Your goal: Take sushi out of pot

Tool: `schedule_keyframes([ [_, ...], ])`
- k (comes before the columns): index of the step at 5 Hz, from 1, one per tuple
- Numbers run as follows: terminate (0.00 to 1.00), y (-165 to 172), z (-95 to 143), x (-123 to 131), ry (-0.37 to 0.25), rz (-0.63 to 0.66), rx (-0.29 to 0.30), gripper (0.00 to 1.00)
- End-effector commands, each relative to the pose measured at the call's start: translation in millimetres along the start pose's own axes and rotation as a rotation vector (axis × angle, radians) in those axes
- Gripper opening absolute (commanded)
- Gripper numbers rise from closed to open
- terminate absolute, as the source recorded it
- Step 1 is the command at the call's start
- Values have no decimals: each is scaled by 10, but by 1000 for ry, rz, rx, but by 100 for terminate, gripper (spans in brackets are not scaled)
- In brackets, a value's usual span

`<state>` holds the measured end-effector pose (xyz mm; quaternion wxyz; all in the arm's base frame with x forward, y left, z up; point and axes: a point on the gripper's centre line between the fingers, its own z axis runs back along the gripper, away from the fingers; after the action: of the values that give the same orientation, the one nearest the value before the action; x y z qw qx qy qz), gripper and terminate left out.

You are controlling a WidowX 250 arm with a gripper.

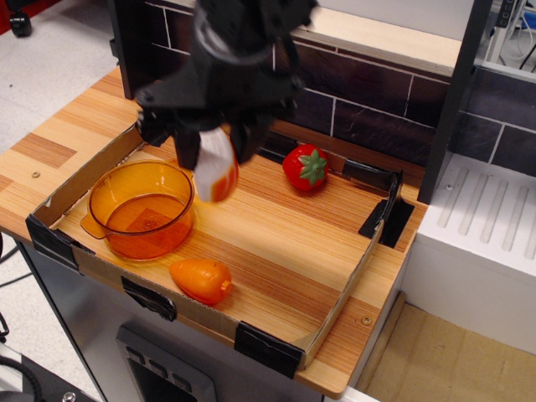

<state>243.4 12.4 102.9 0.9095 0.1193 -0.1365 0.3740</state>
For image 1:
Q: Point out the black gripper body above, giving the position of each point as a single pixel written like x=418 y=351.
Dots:
x=215 y=87

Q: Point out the white and orange toy sushi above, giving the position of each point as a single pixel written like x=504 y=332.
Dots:
x=217 y=171

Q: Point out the orange transparent plastic pot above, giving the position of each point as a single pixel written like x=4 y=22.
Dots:
x=142 y=210

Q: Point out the dark grey left post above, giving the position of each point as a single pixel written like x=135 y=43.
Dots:
x=151 y=39

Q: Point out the red toy strawberry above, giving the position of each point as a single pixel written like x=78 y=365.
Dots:
x=306 y=167

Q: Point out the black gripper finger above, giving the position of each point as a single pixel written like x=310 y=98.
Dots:
x=187 y=144
x=248 y=133

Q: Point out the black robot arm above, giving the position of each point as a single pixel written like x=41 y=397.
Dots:
x=249 y=27

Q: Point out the orange toy carrot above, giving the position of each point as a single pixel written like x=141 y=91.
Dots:
x=204 y=280

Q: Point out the dark grey post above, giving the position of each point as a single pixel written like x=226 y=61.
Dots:
x=446 y=132
x=151 y=39

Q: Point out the black caster wheel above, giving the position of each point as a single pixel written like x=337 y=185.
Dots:
x=20 y=24

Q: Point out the white toy sink drainboard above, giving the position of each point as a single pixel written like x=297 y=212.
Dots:
x=473 y=259

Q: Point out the grey oven control panel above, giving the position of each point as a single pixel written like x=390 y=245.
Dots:
x=161 y=376

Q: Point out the cardboard fence with black tape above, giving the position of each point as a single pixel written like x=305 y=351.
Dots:
x=294 y=258

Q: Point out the dark grey right post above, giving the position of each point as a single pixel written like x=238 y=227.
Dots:
x=446 y=132

